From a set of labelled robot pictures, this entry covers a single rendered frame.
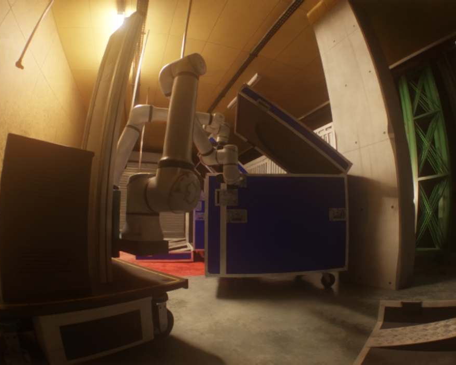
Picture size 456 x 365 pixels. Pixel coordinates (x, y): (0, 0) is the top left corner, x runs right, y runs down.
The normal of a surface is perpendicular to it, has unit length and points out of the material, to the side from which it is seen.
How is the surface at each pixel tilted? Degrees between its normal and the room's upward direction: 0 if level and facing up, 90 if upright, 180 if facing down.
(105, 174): 90
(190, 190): 94
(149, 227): 68
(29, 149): 90
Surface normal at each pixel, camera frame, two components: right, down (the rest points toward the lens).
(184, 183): 0.82, 0.00
